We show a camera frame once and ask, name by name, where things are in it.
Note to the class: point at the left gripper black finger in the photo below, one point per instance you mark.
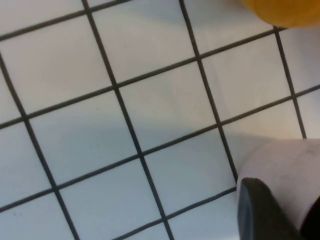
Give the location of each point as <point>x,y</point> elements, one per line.
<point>260,215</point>

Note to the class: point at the pale pink plastic cup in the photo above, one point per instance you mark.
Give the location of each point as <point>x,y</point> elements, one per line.
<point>287,162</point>

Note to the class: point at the yellow orange toy pear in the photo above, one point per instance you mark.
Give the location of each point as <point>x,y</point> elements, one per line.
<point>287,12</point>

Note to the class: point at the white black grid tablecloth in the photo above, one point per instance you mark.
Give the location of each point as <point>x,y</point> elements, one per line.
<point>75,75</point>

